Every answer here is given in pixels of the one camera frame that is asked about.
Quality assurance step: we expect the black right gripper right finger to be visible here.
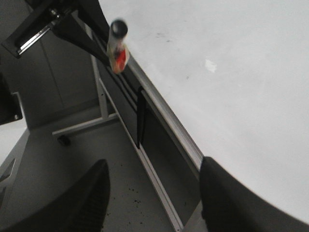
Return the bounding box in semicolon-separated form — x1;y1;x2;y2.
199;157;309;232

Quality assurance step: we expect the white whiteboard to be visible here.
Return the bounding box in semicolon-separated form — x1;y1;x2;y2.
100;0;309;223

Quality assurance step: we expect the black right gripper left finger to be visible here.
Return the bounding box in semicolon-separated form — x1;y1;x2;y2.
3;159;111;232

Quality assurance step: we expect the black caster wheel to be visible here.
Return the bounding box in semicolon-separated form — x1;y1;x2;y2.
57;135;71;146

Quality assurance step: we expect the white whiteboard stand frame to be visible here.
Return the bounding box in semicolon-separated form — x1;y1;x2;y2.
52;14;186;232

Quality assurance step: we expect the white black-tipped whiteboard marker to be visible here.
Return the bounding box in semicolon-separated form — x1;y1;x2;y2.
107;19;130;74

